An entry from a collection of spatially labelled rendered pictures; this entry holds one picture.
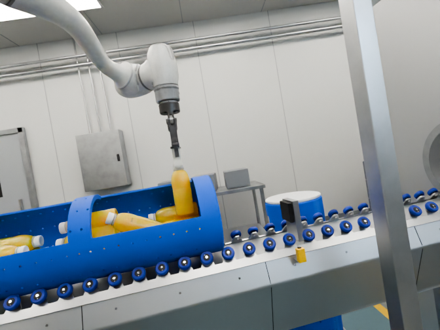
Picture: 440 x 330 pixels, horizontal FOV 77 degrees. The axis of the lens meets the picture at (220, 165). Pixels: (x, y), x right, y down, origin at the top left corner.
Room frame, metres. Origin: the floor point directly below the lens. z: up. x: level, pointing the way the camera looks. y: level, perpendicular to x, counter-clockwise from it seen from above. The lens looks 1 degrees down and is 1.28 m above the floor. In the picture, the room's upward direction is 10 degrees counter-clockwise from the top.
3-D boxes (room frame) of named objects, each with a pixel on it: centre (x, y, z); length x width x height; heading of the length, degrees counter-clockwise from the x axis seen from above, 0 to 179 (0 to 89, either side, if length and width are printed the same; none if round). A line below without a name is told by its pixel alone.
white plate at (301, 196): (1.43, -0.34, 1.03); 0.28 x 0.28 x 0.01
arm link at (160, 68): (1.03, 0.16, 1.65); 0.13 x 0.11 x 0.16; 56
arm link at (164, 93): (1.03, 0.15, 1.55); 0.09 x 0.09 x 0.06
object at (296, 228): (1.10, -0.24, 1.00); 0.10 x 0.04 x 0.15; 10
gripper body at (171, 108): (1.03, 0.15, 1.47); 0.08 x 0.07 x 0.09; 9
